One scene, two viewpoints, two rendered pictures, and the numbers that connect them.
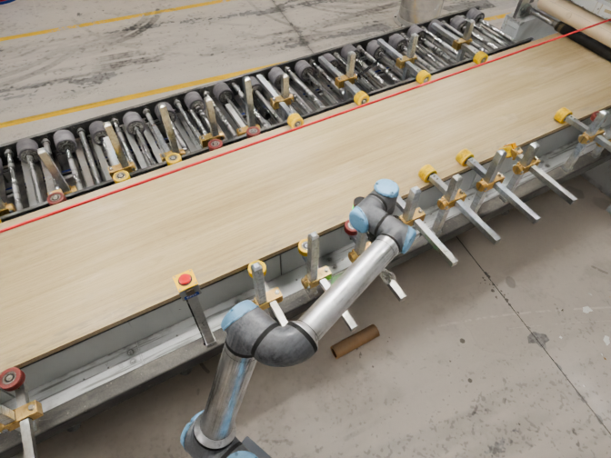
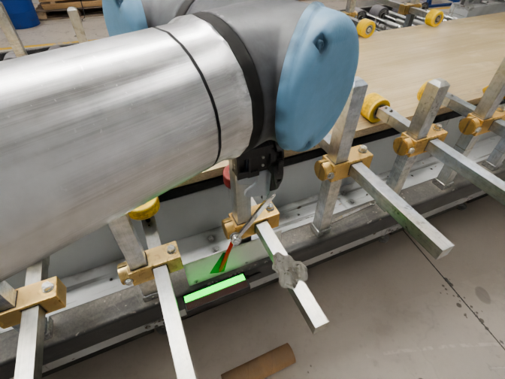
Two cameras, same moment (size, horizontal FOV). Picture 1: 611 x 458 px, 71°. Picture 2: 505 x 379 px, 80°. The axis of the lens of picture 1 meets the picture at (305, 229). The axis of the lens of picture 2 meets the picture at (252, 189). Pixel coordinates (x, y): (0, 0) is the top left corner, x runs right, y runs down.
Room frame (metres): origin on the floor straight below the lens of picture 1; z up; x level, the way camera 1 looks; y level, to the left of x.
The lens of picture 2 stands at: (0.66, -0.33, 1.42)
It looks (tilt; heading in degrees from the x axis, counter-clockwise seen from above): 44 degrees down; 6
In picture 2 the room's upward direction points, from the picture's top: straight up
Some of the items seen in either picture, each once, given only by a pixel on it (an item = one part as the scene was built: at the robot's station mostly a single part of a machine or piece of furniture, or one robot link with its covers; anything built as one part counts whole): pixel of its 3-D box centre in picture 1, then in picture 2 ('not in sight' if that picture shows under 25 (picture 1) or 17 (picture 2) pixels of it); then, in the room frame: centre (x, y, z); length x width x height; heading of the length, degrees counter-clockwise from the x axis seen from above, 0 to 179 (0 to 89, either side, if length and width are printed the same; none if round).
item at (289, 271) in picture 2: (386, 273); (289, 265); (1.01, -0.37, 0.87); 0.09 x 0.07 x 0.02; 30
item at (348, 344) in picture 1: (355, 341); (258, 368); (1.05, -0.31, 0.04); 0.30 x 0.08 x 0.08; 120
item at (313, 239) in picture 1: (312, 267); (128, 239); (1.01, -0.03, 0.92); 0.04 x 0.04 x 0.48; 30
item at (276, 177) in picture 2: not in sight; (272, 168); (1.05, -0.32, 1.09); 0.05 x 0.02 x 0.09; 30
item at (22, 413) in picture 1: (19, 416); not in sight; (0.40, 1.03, 0.83); 0.14 x 0.06 x 0.05; 120
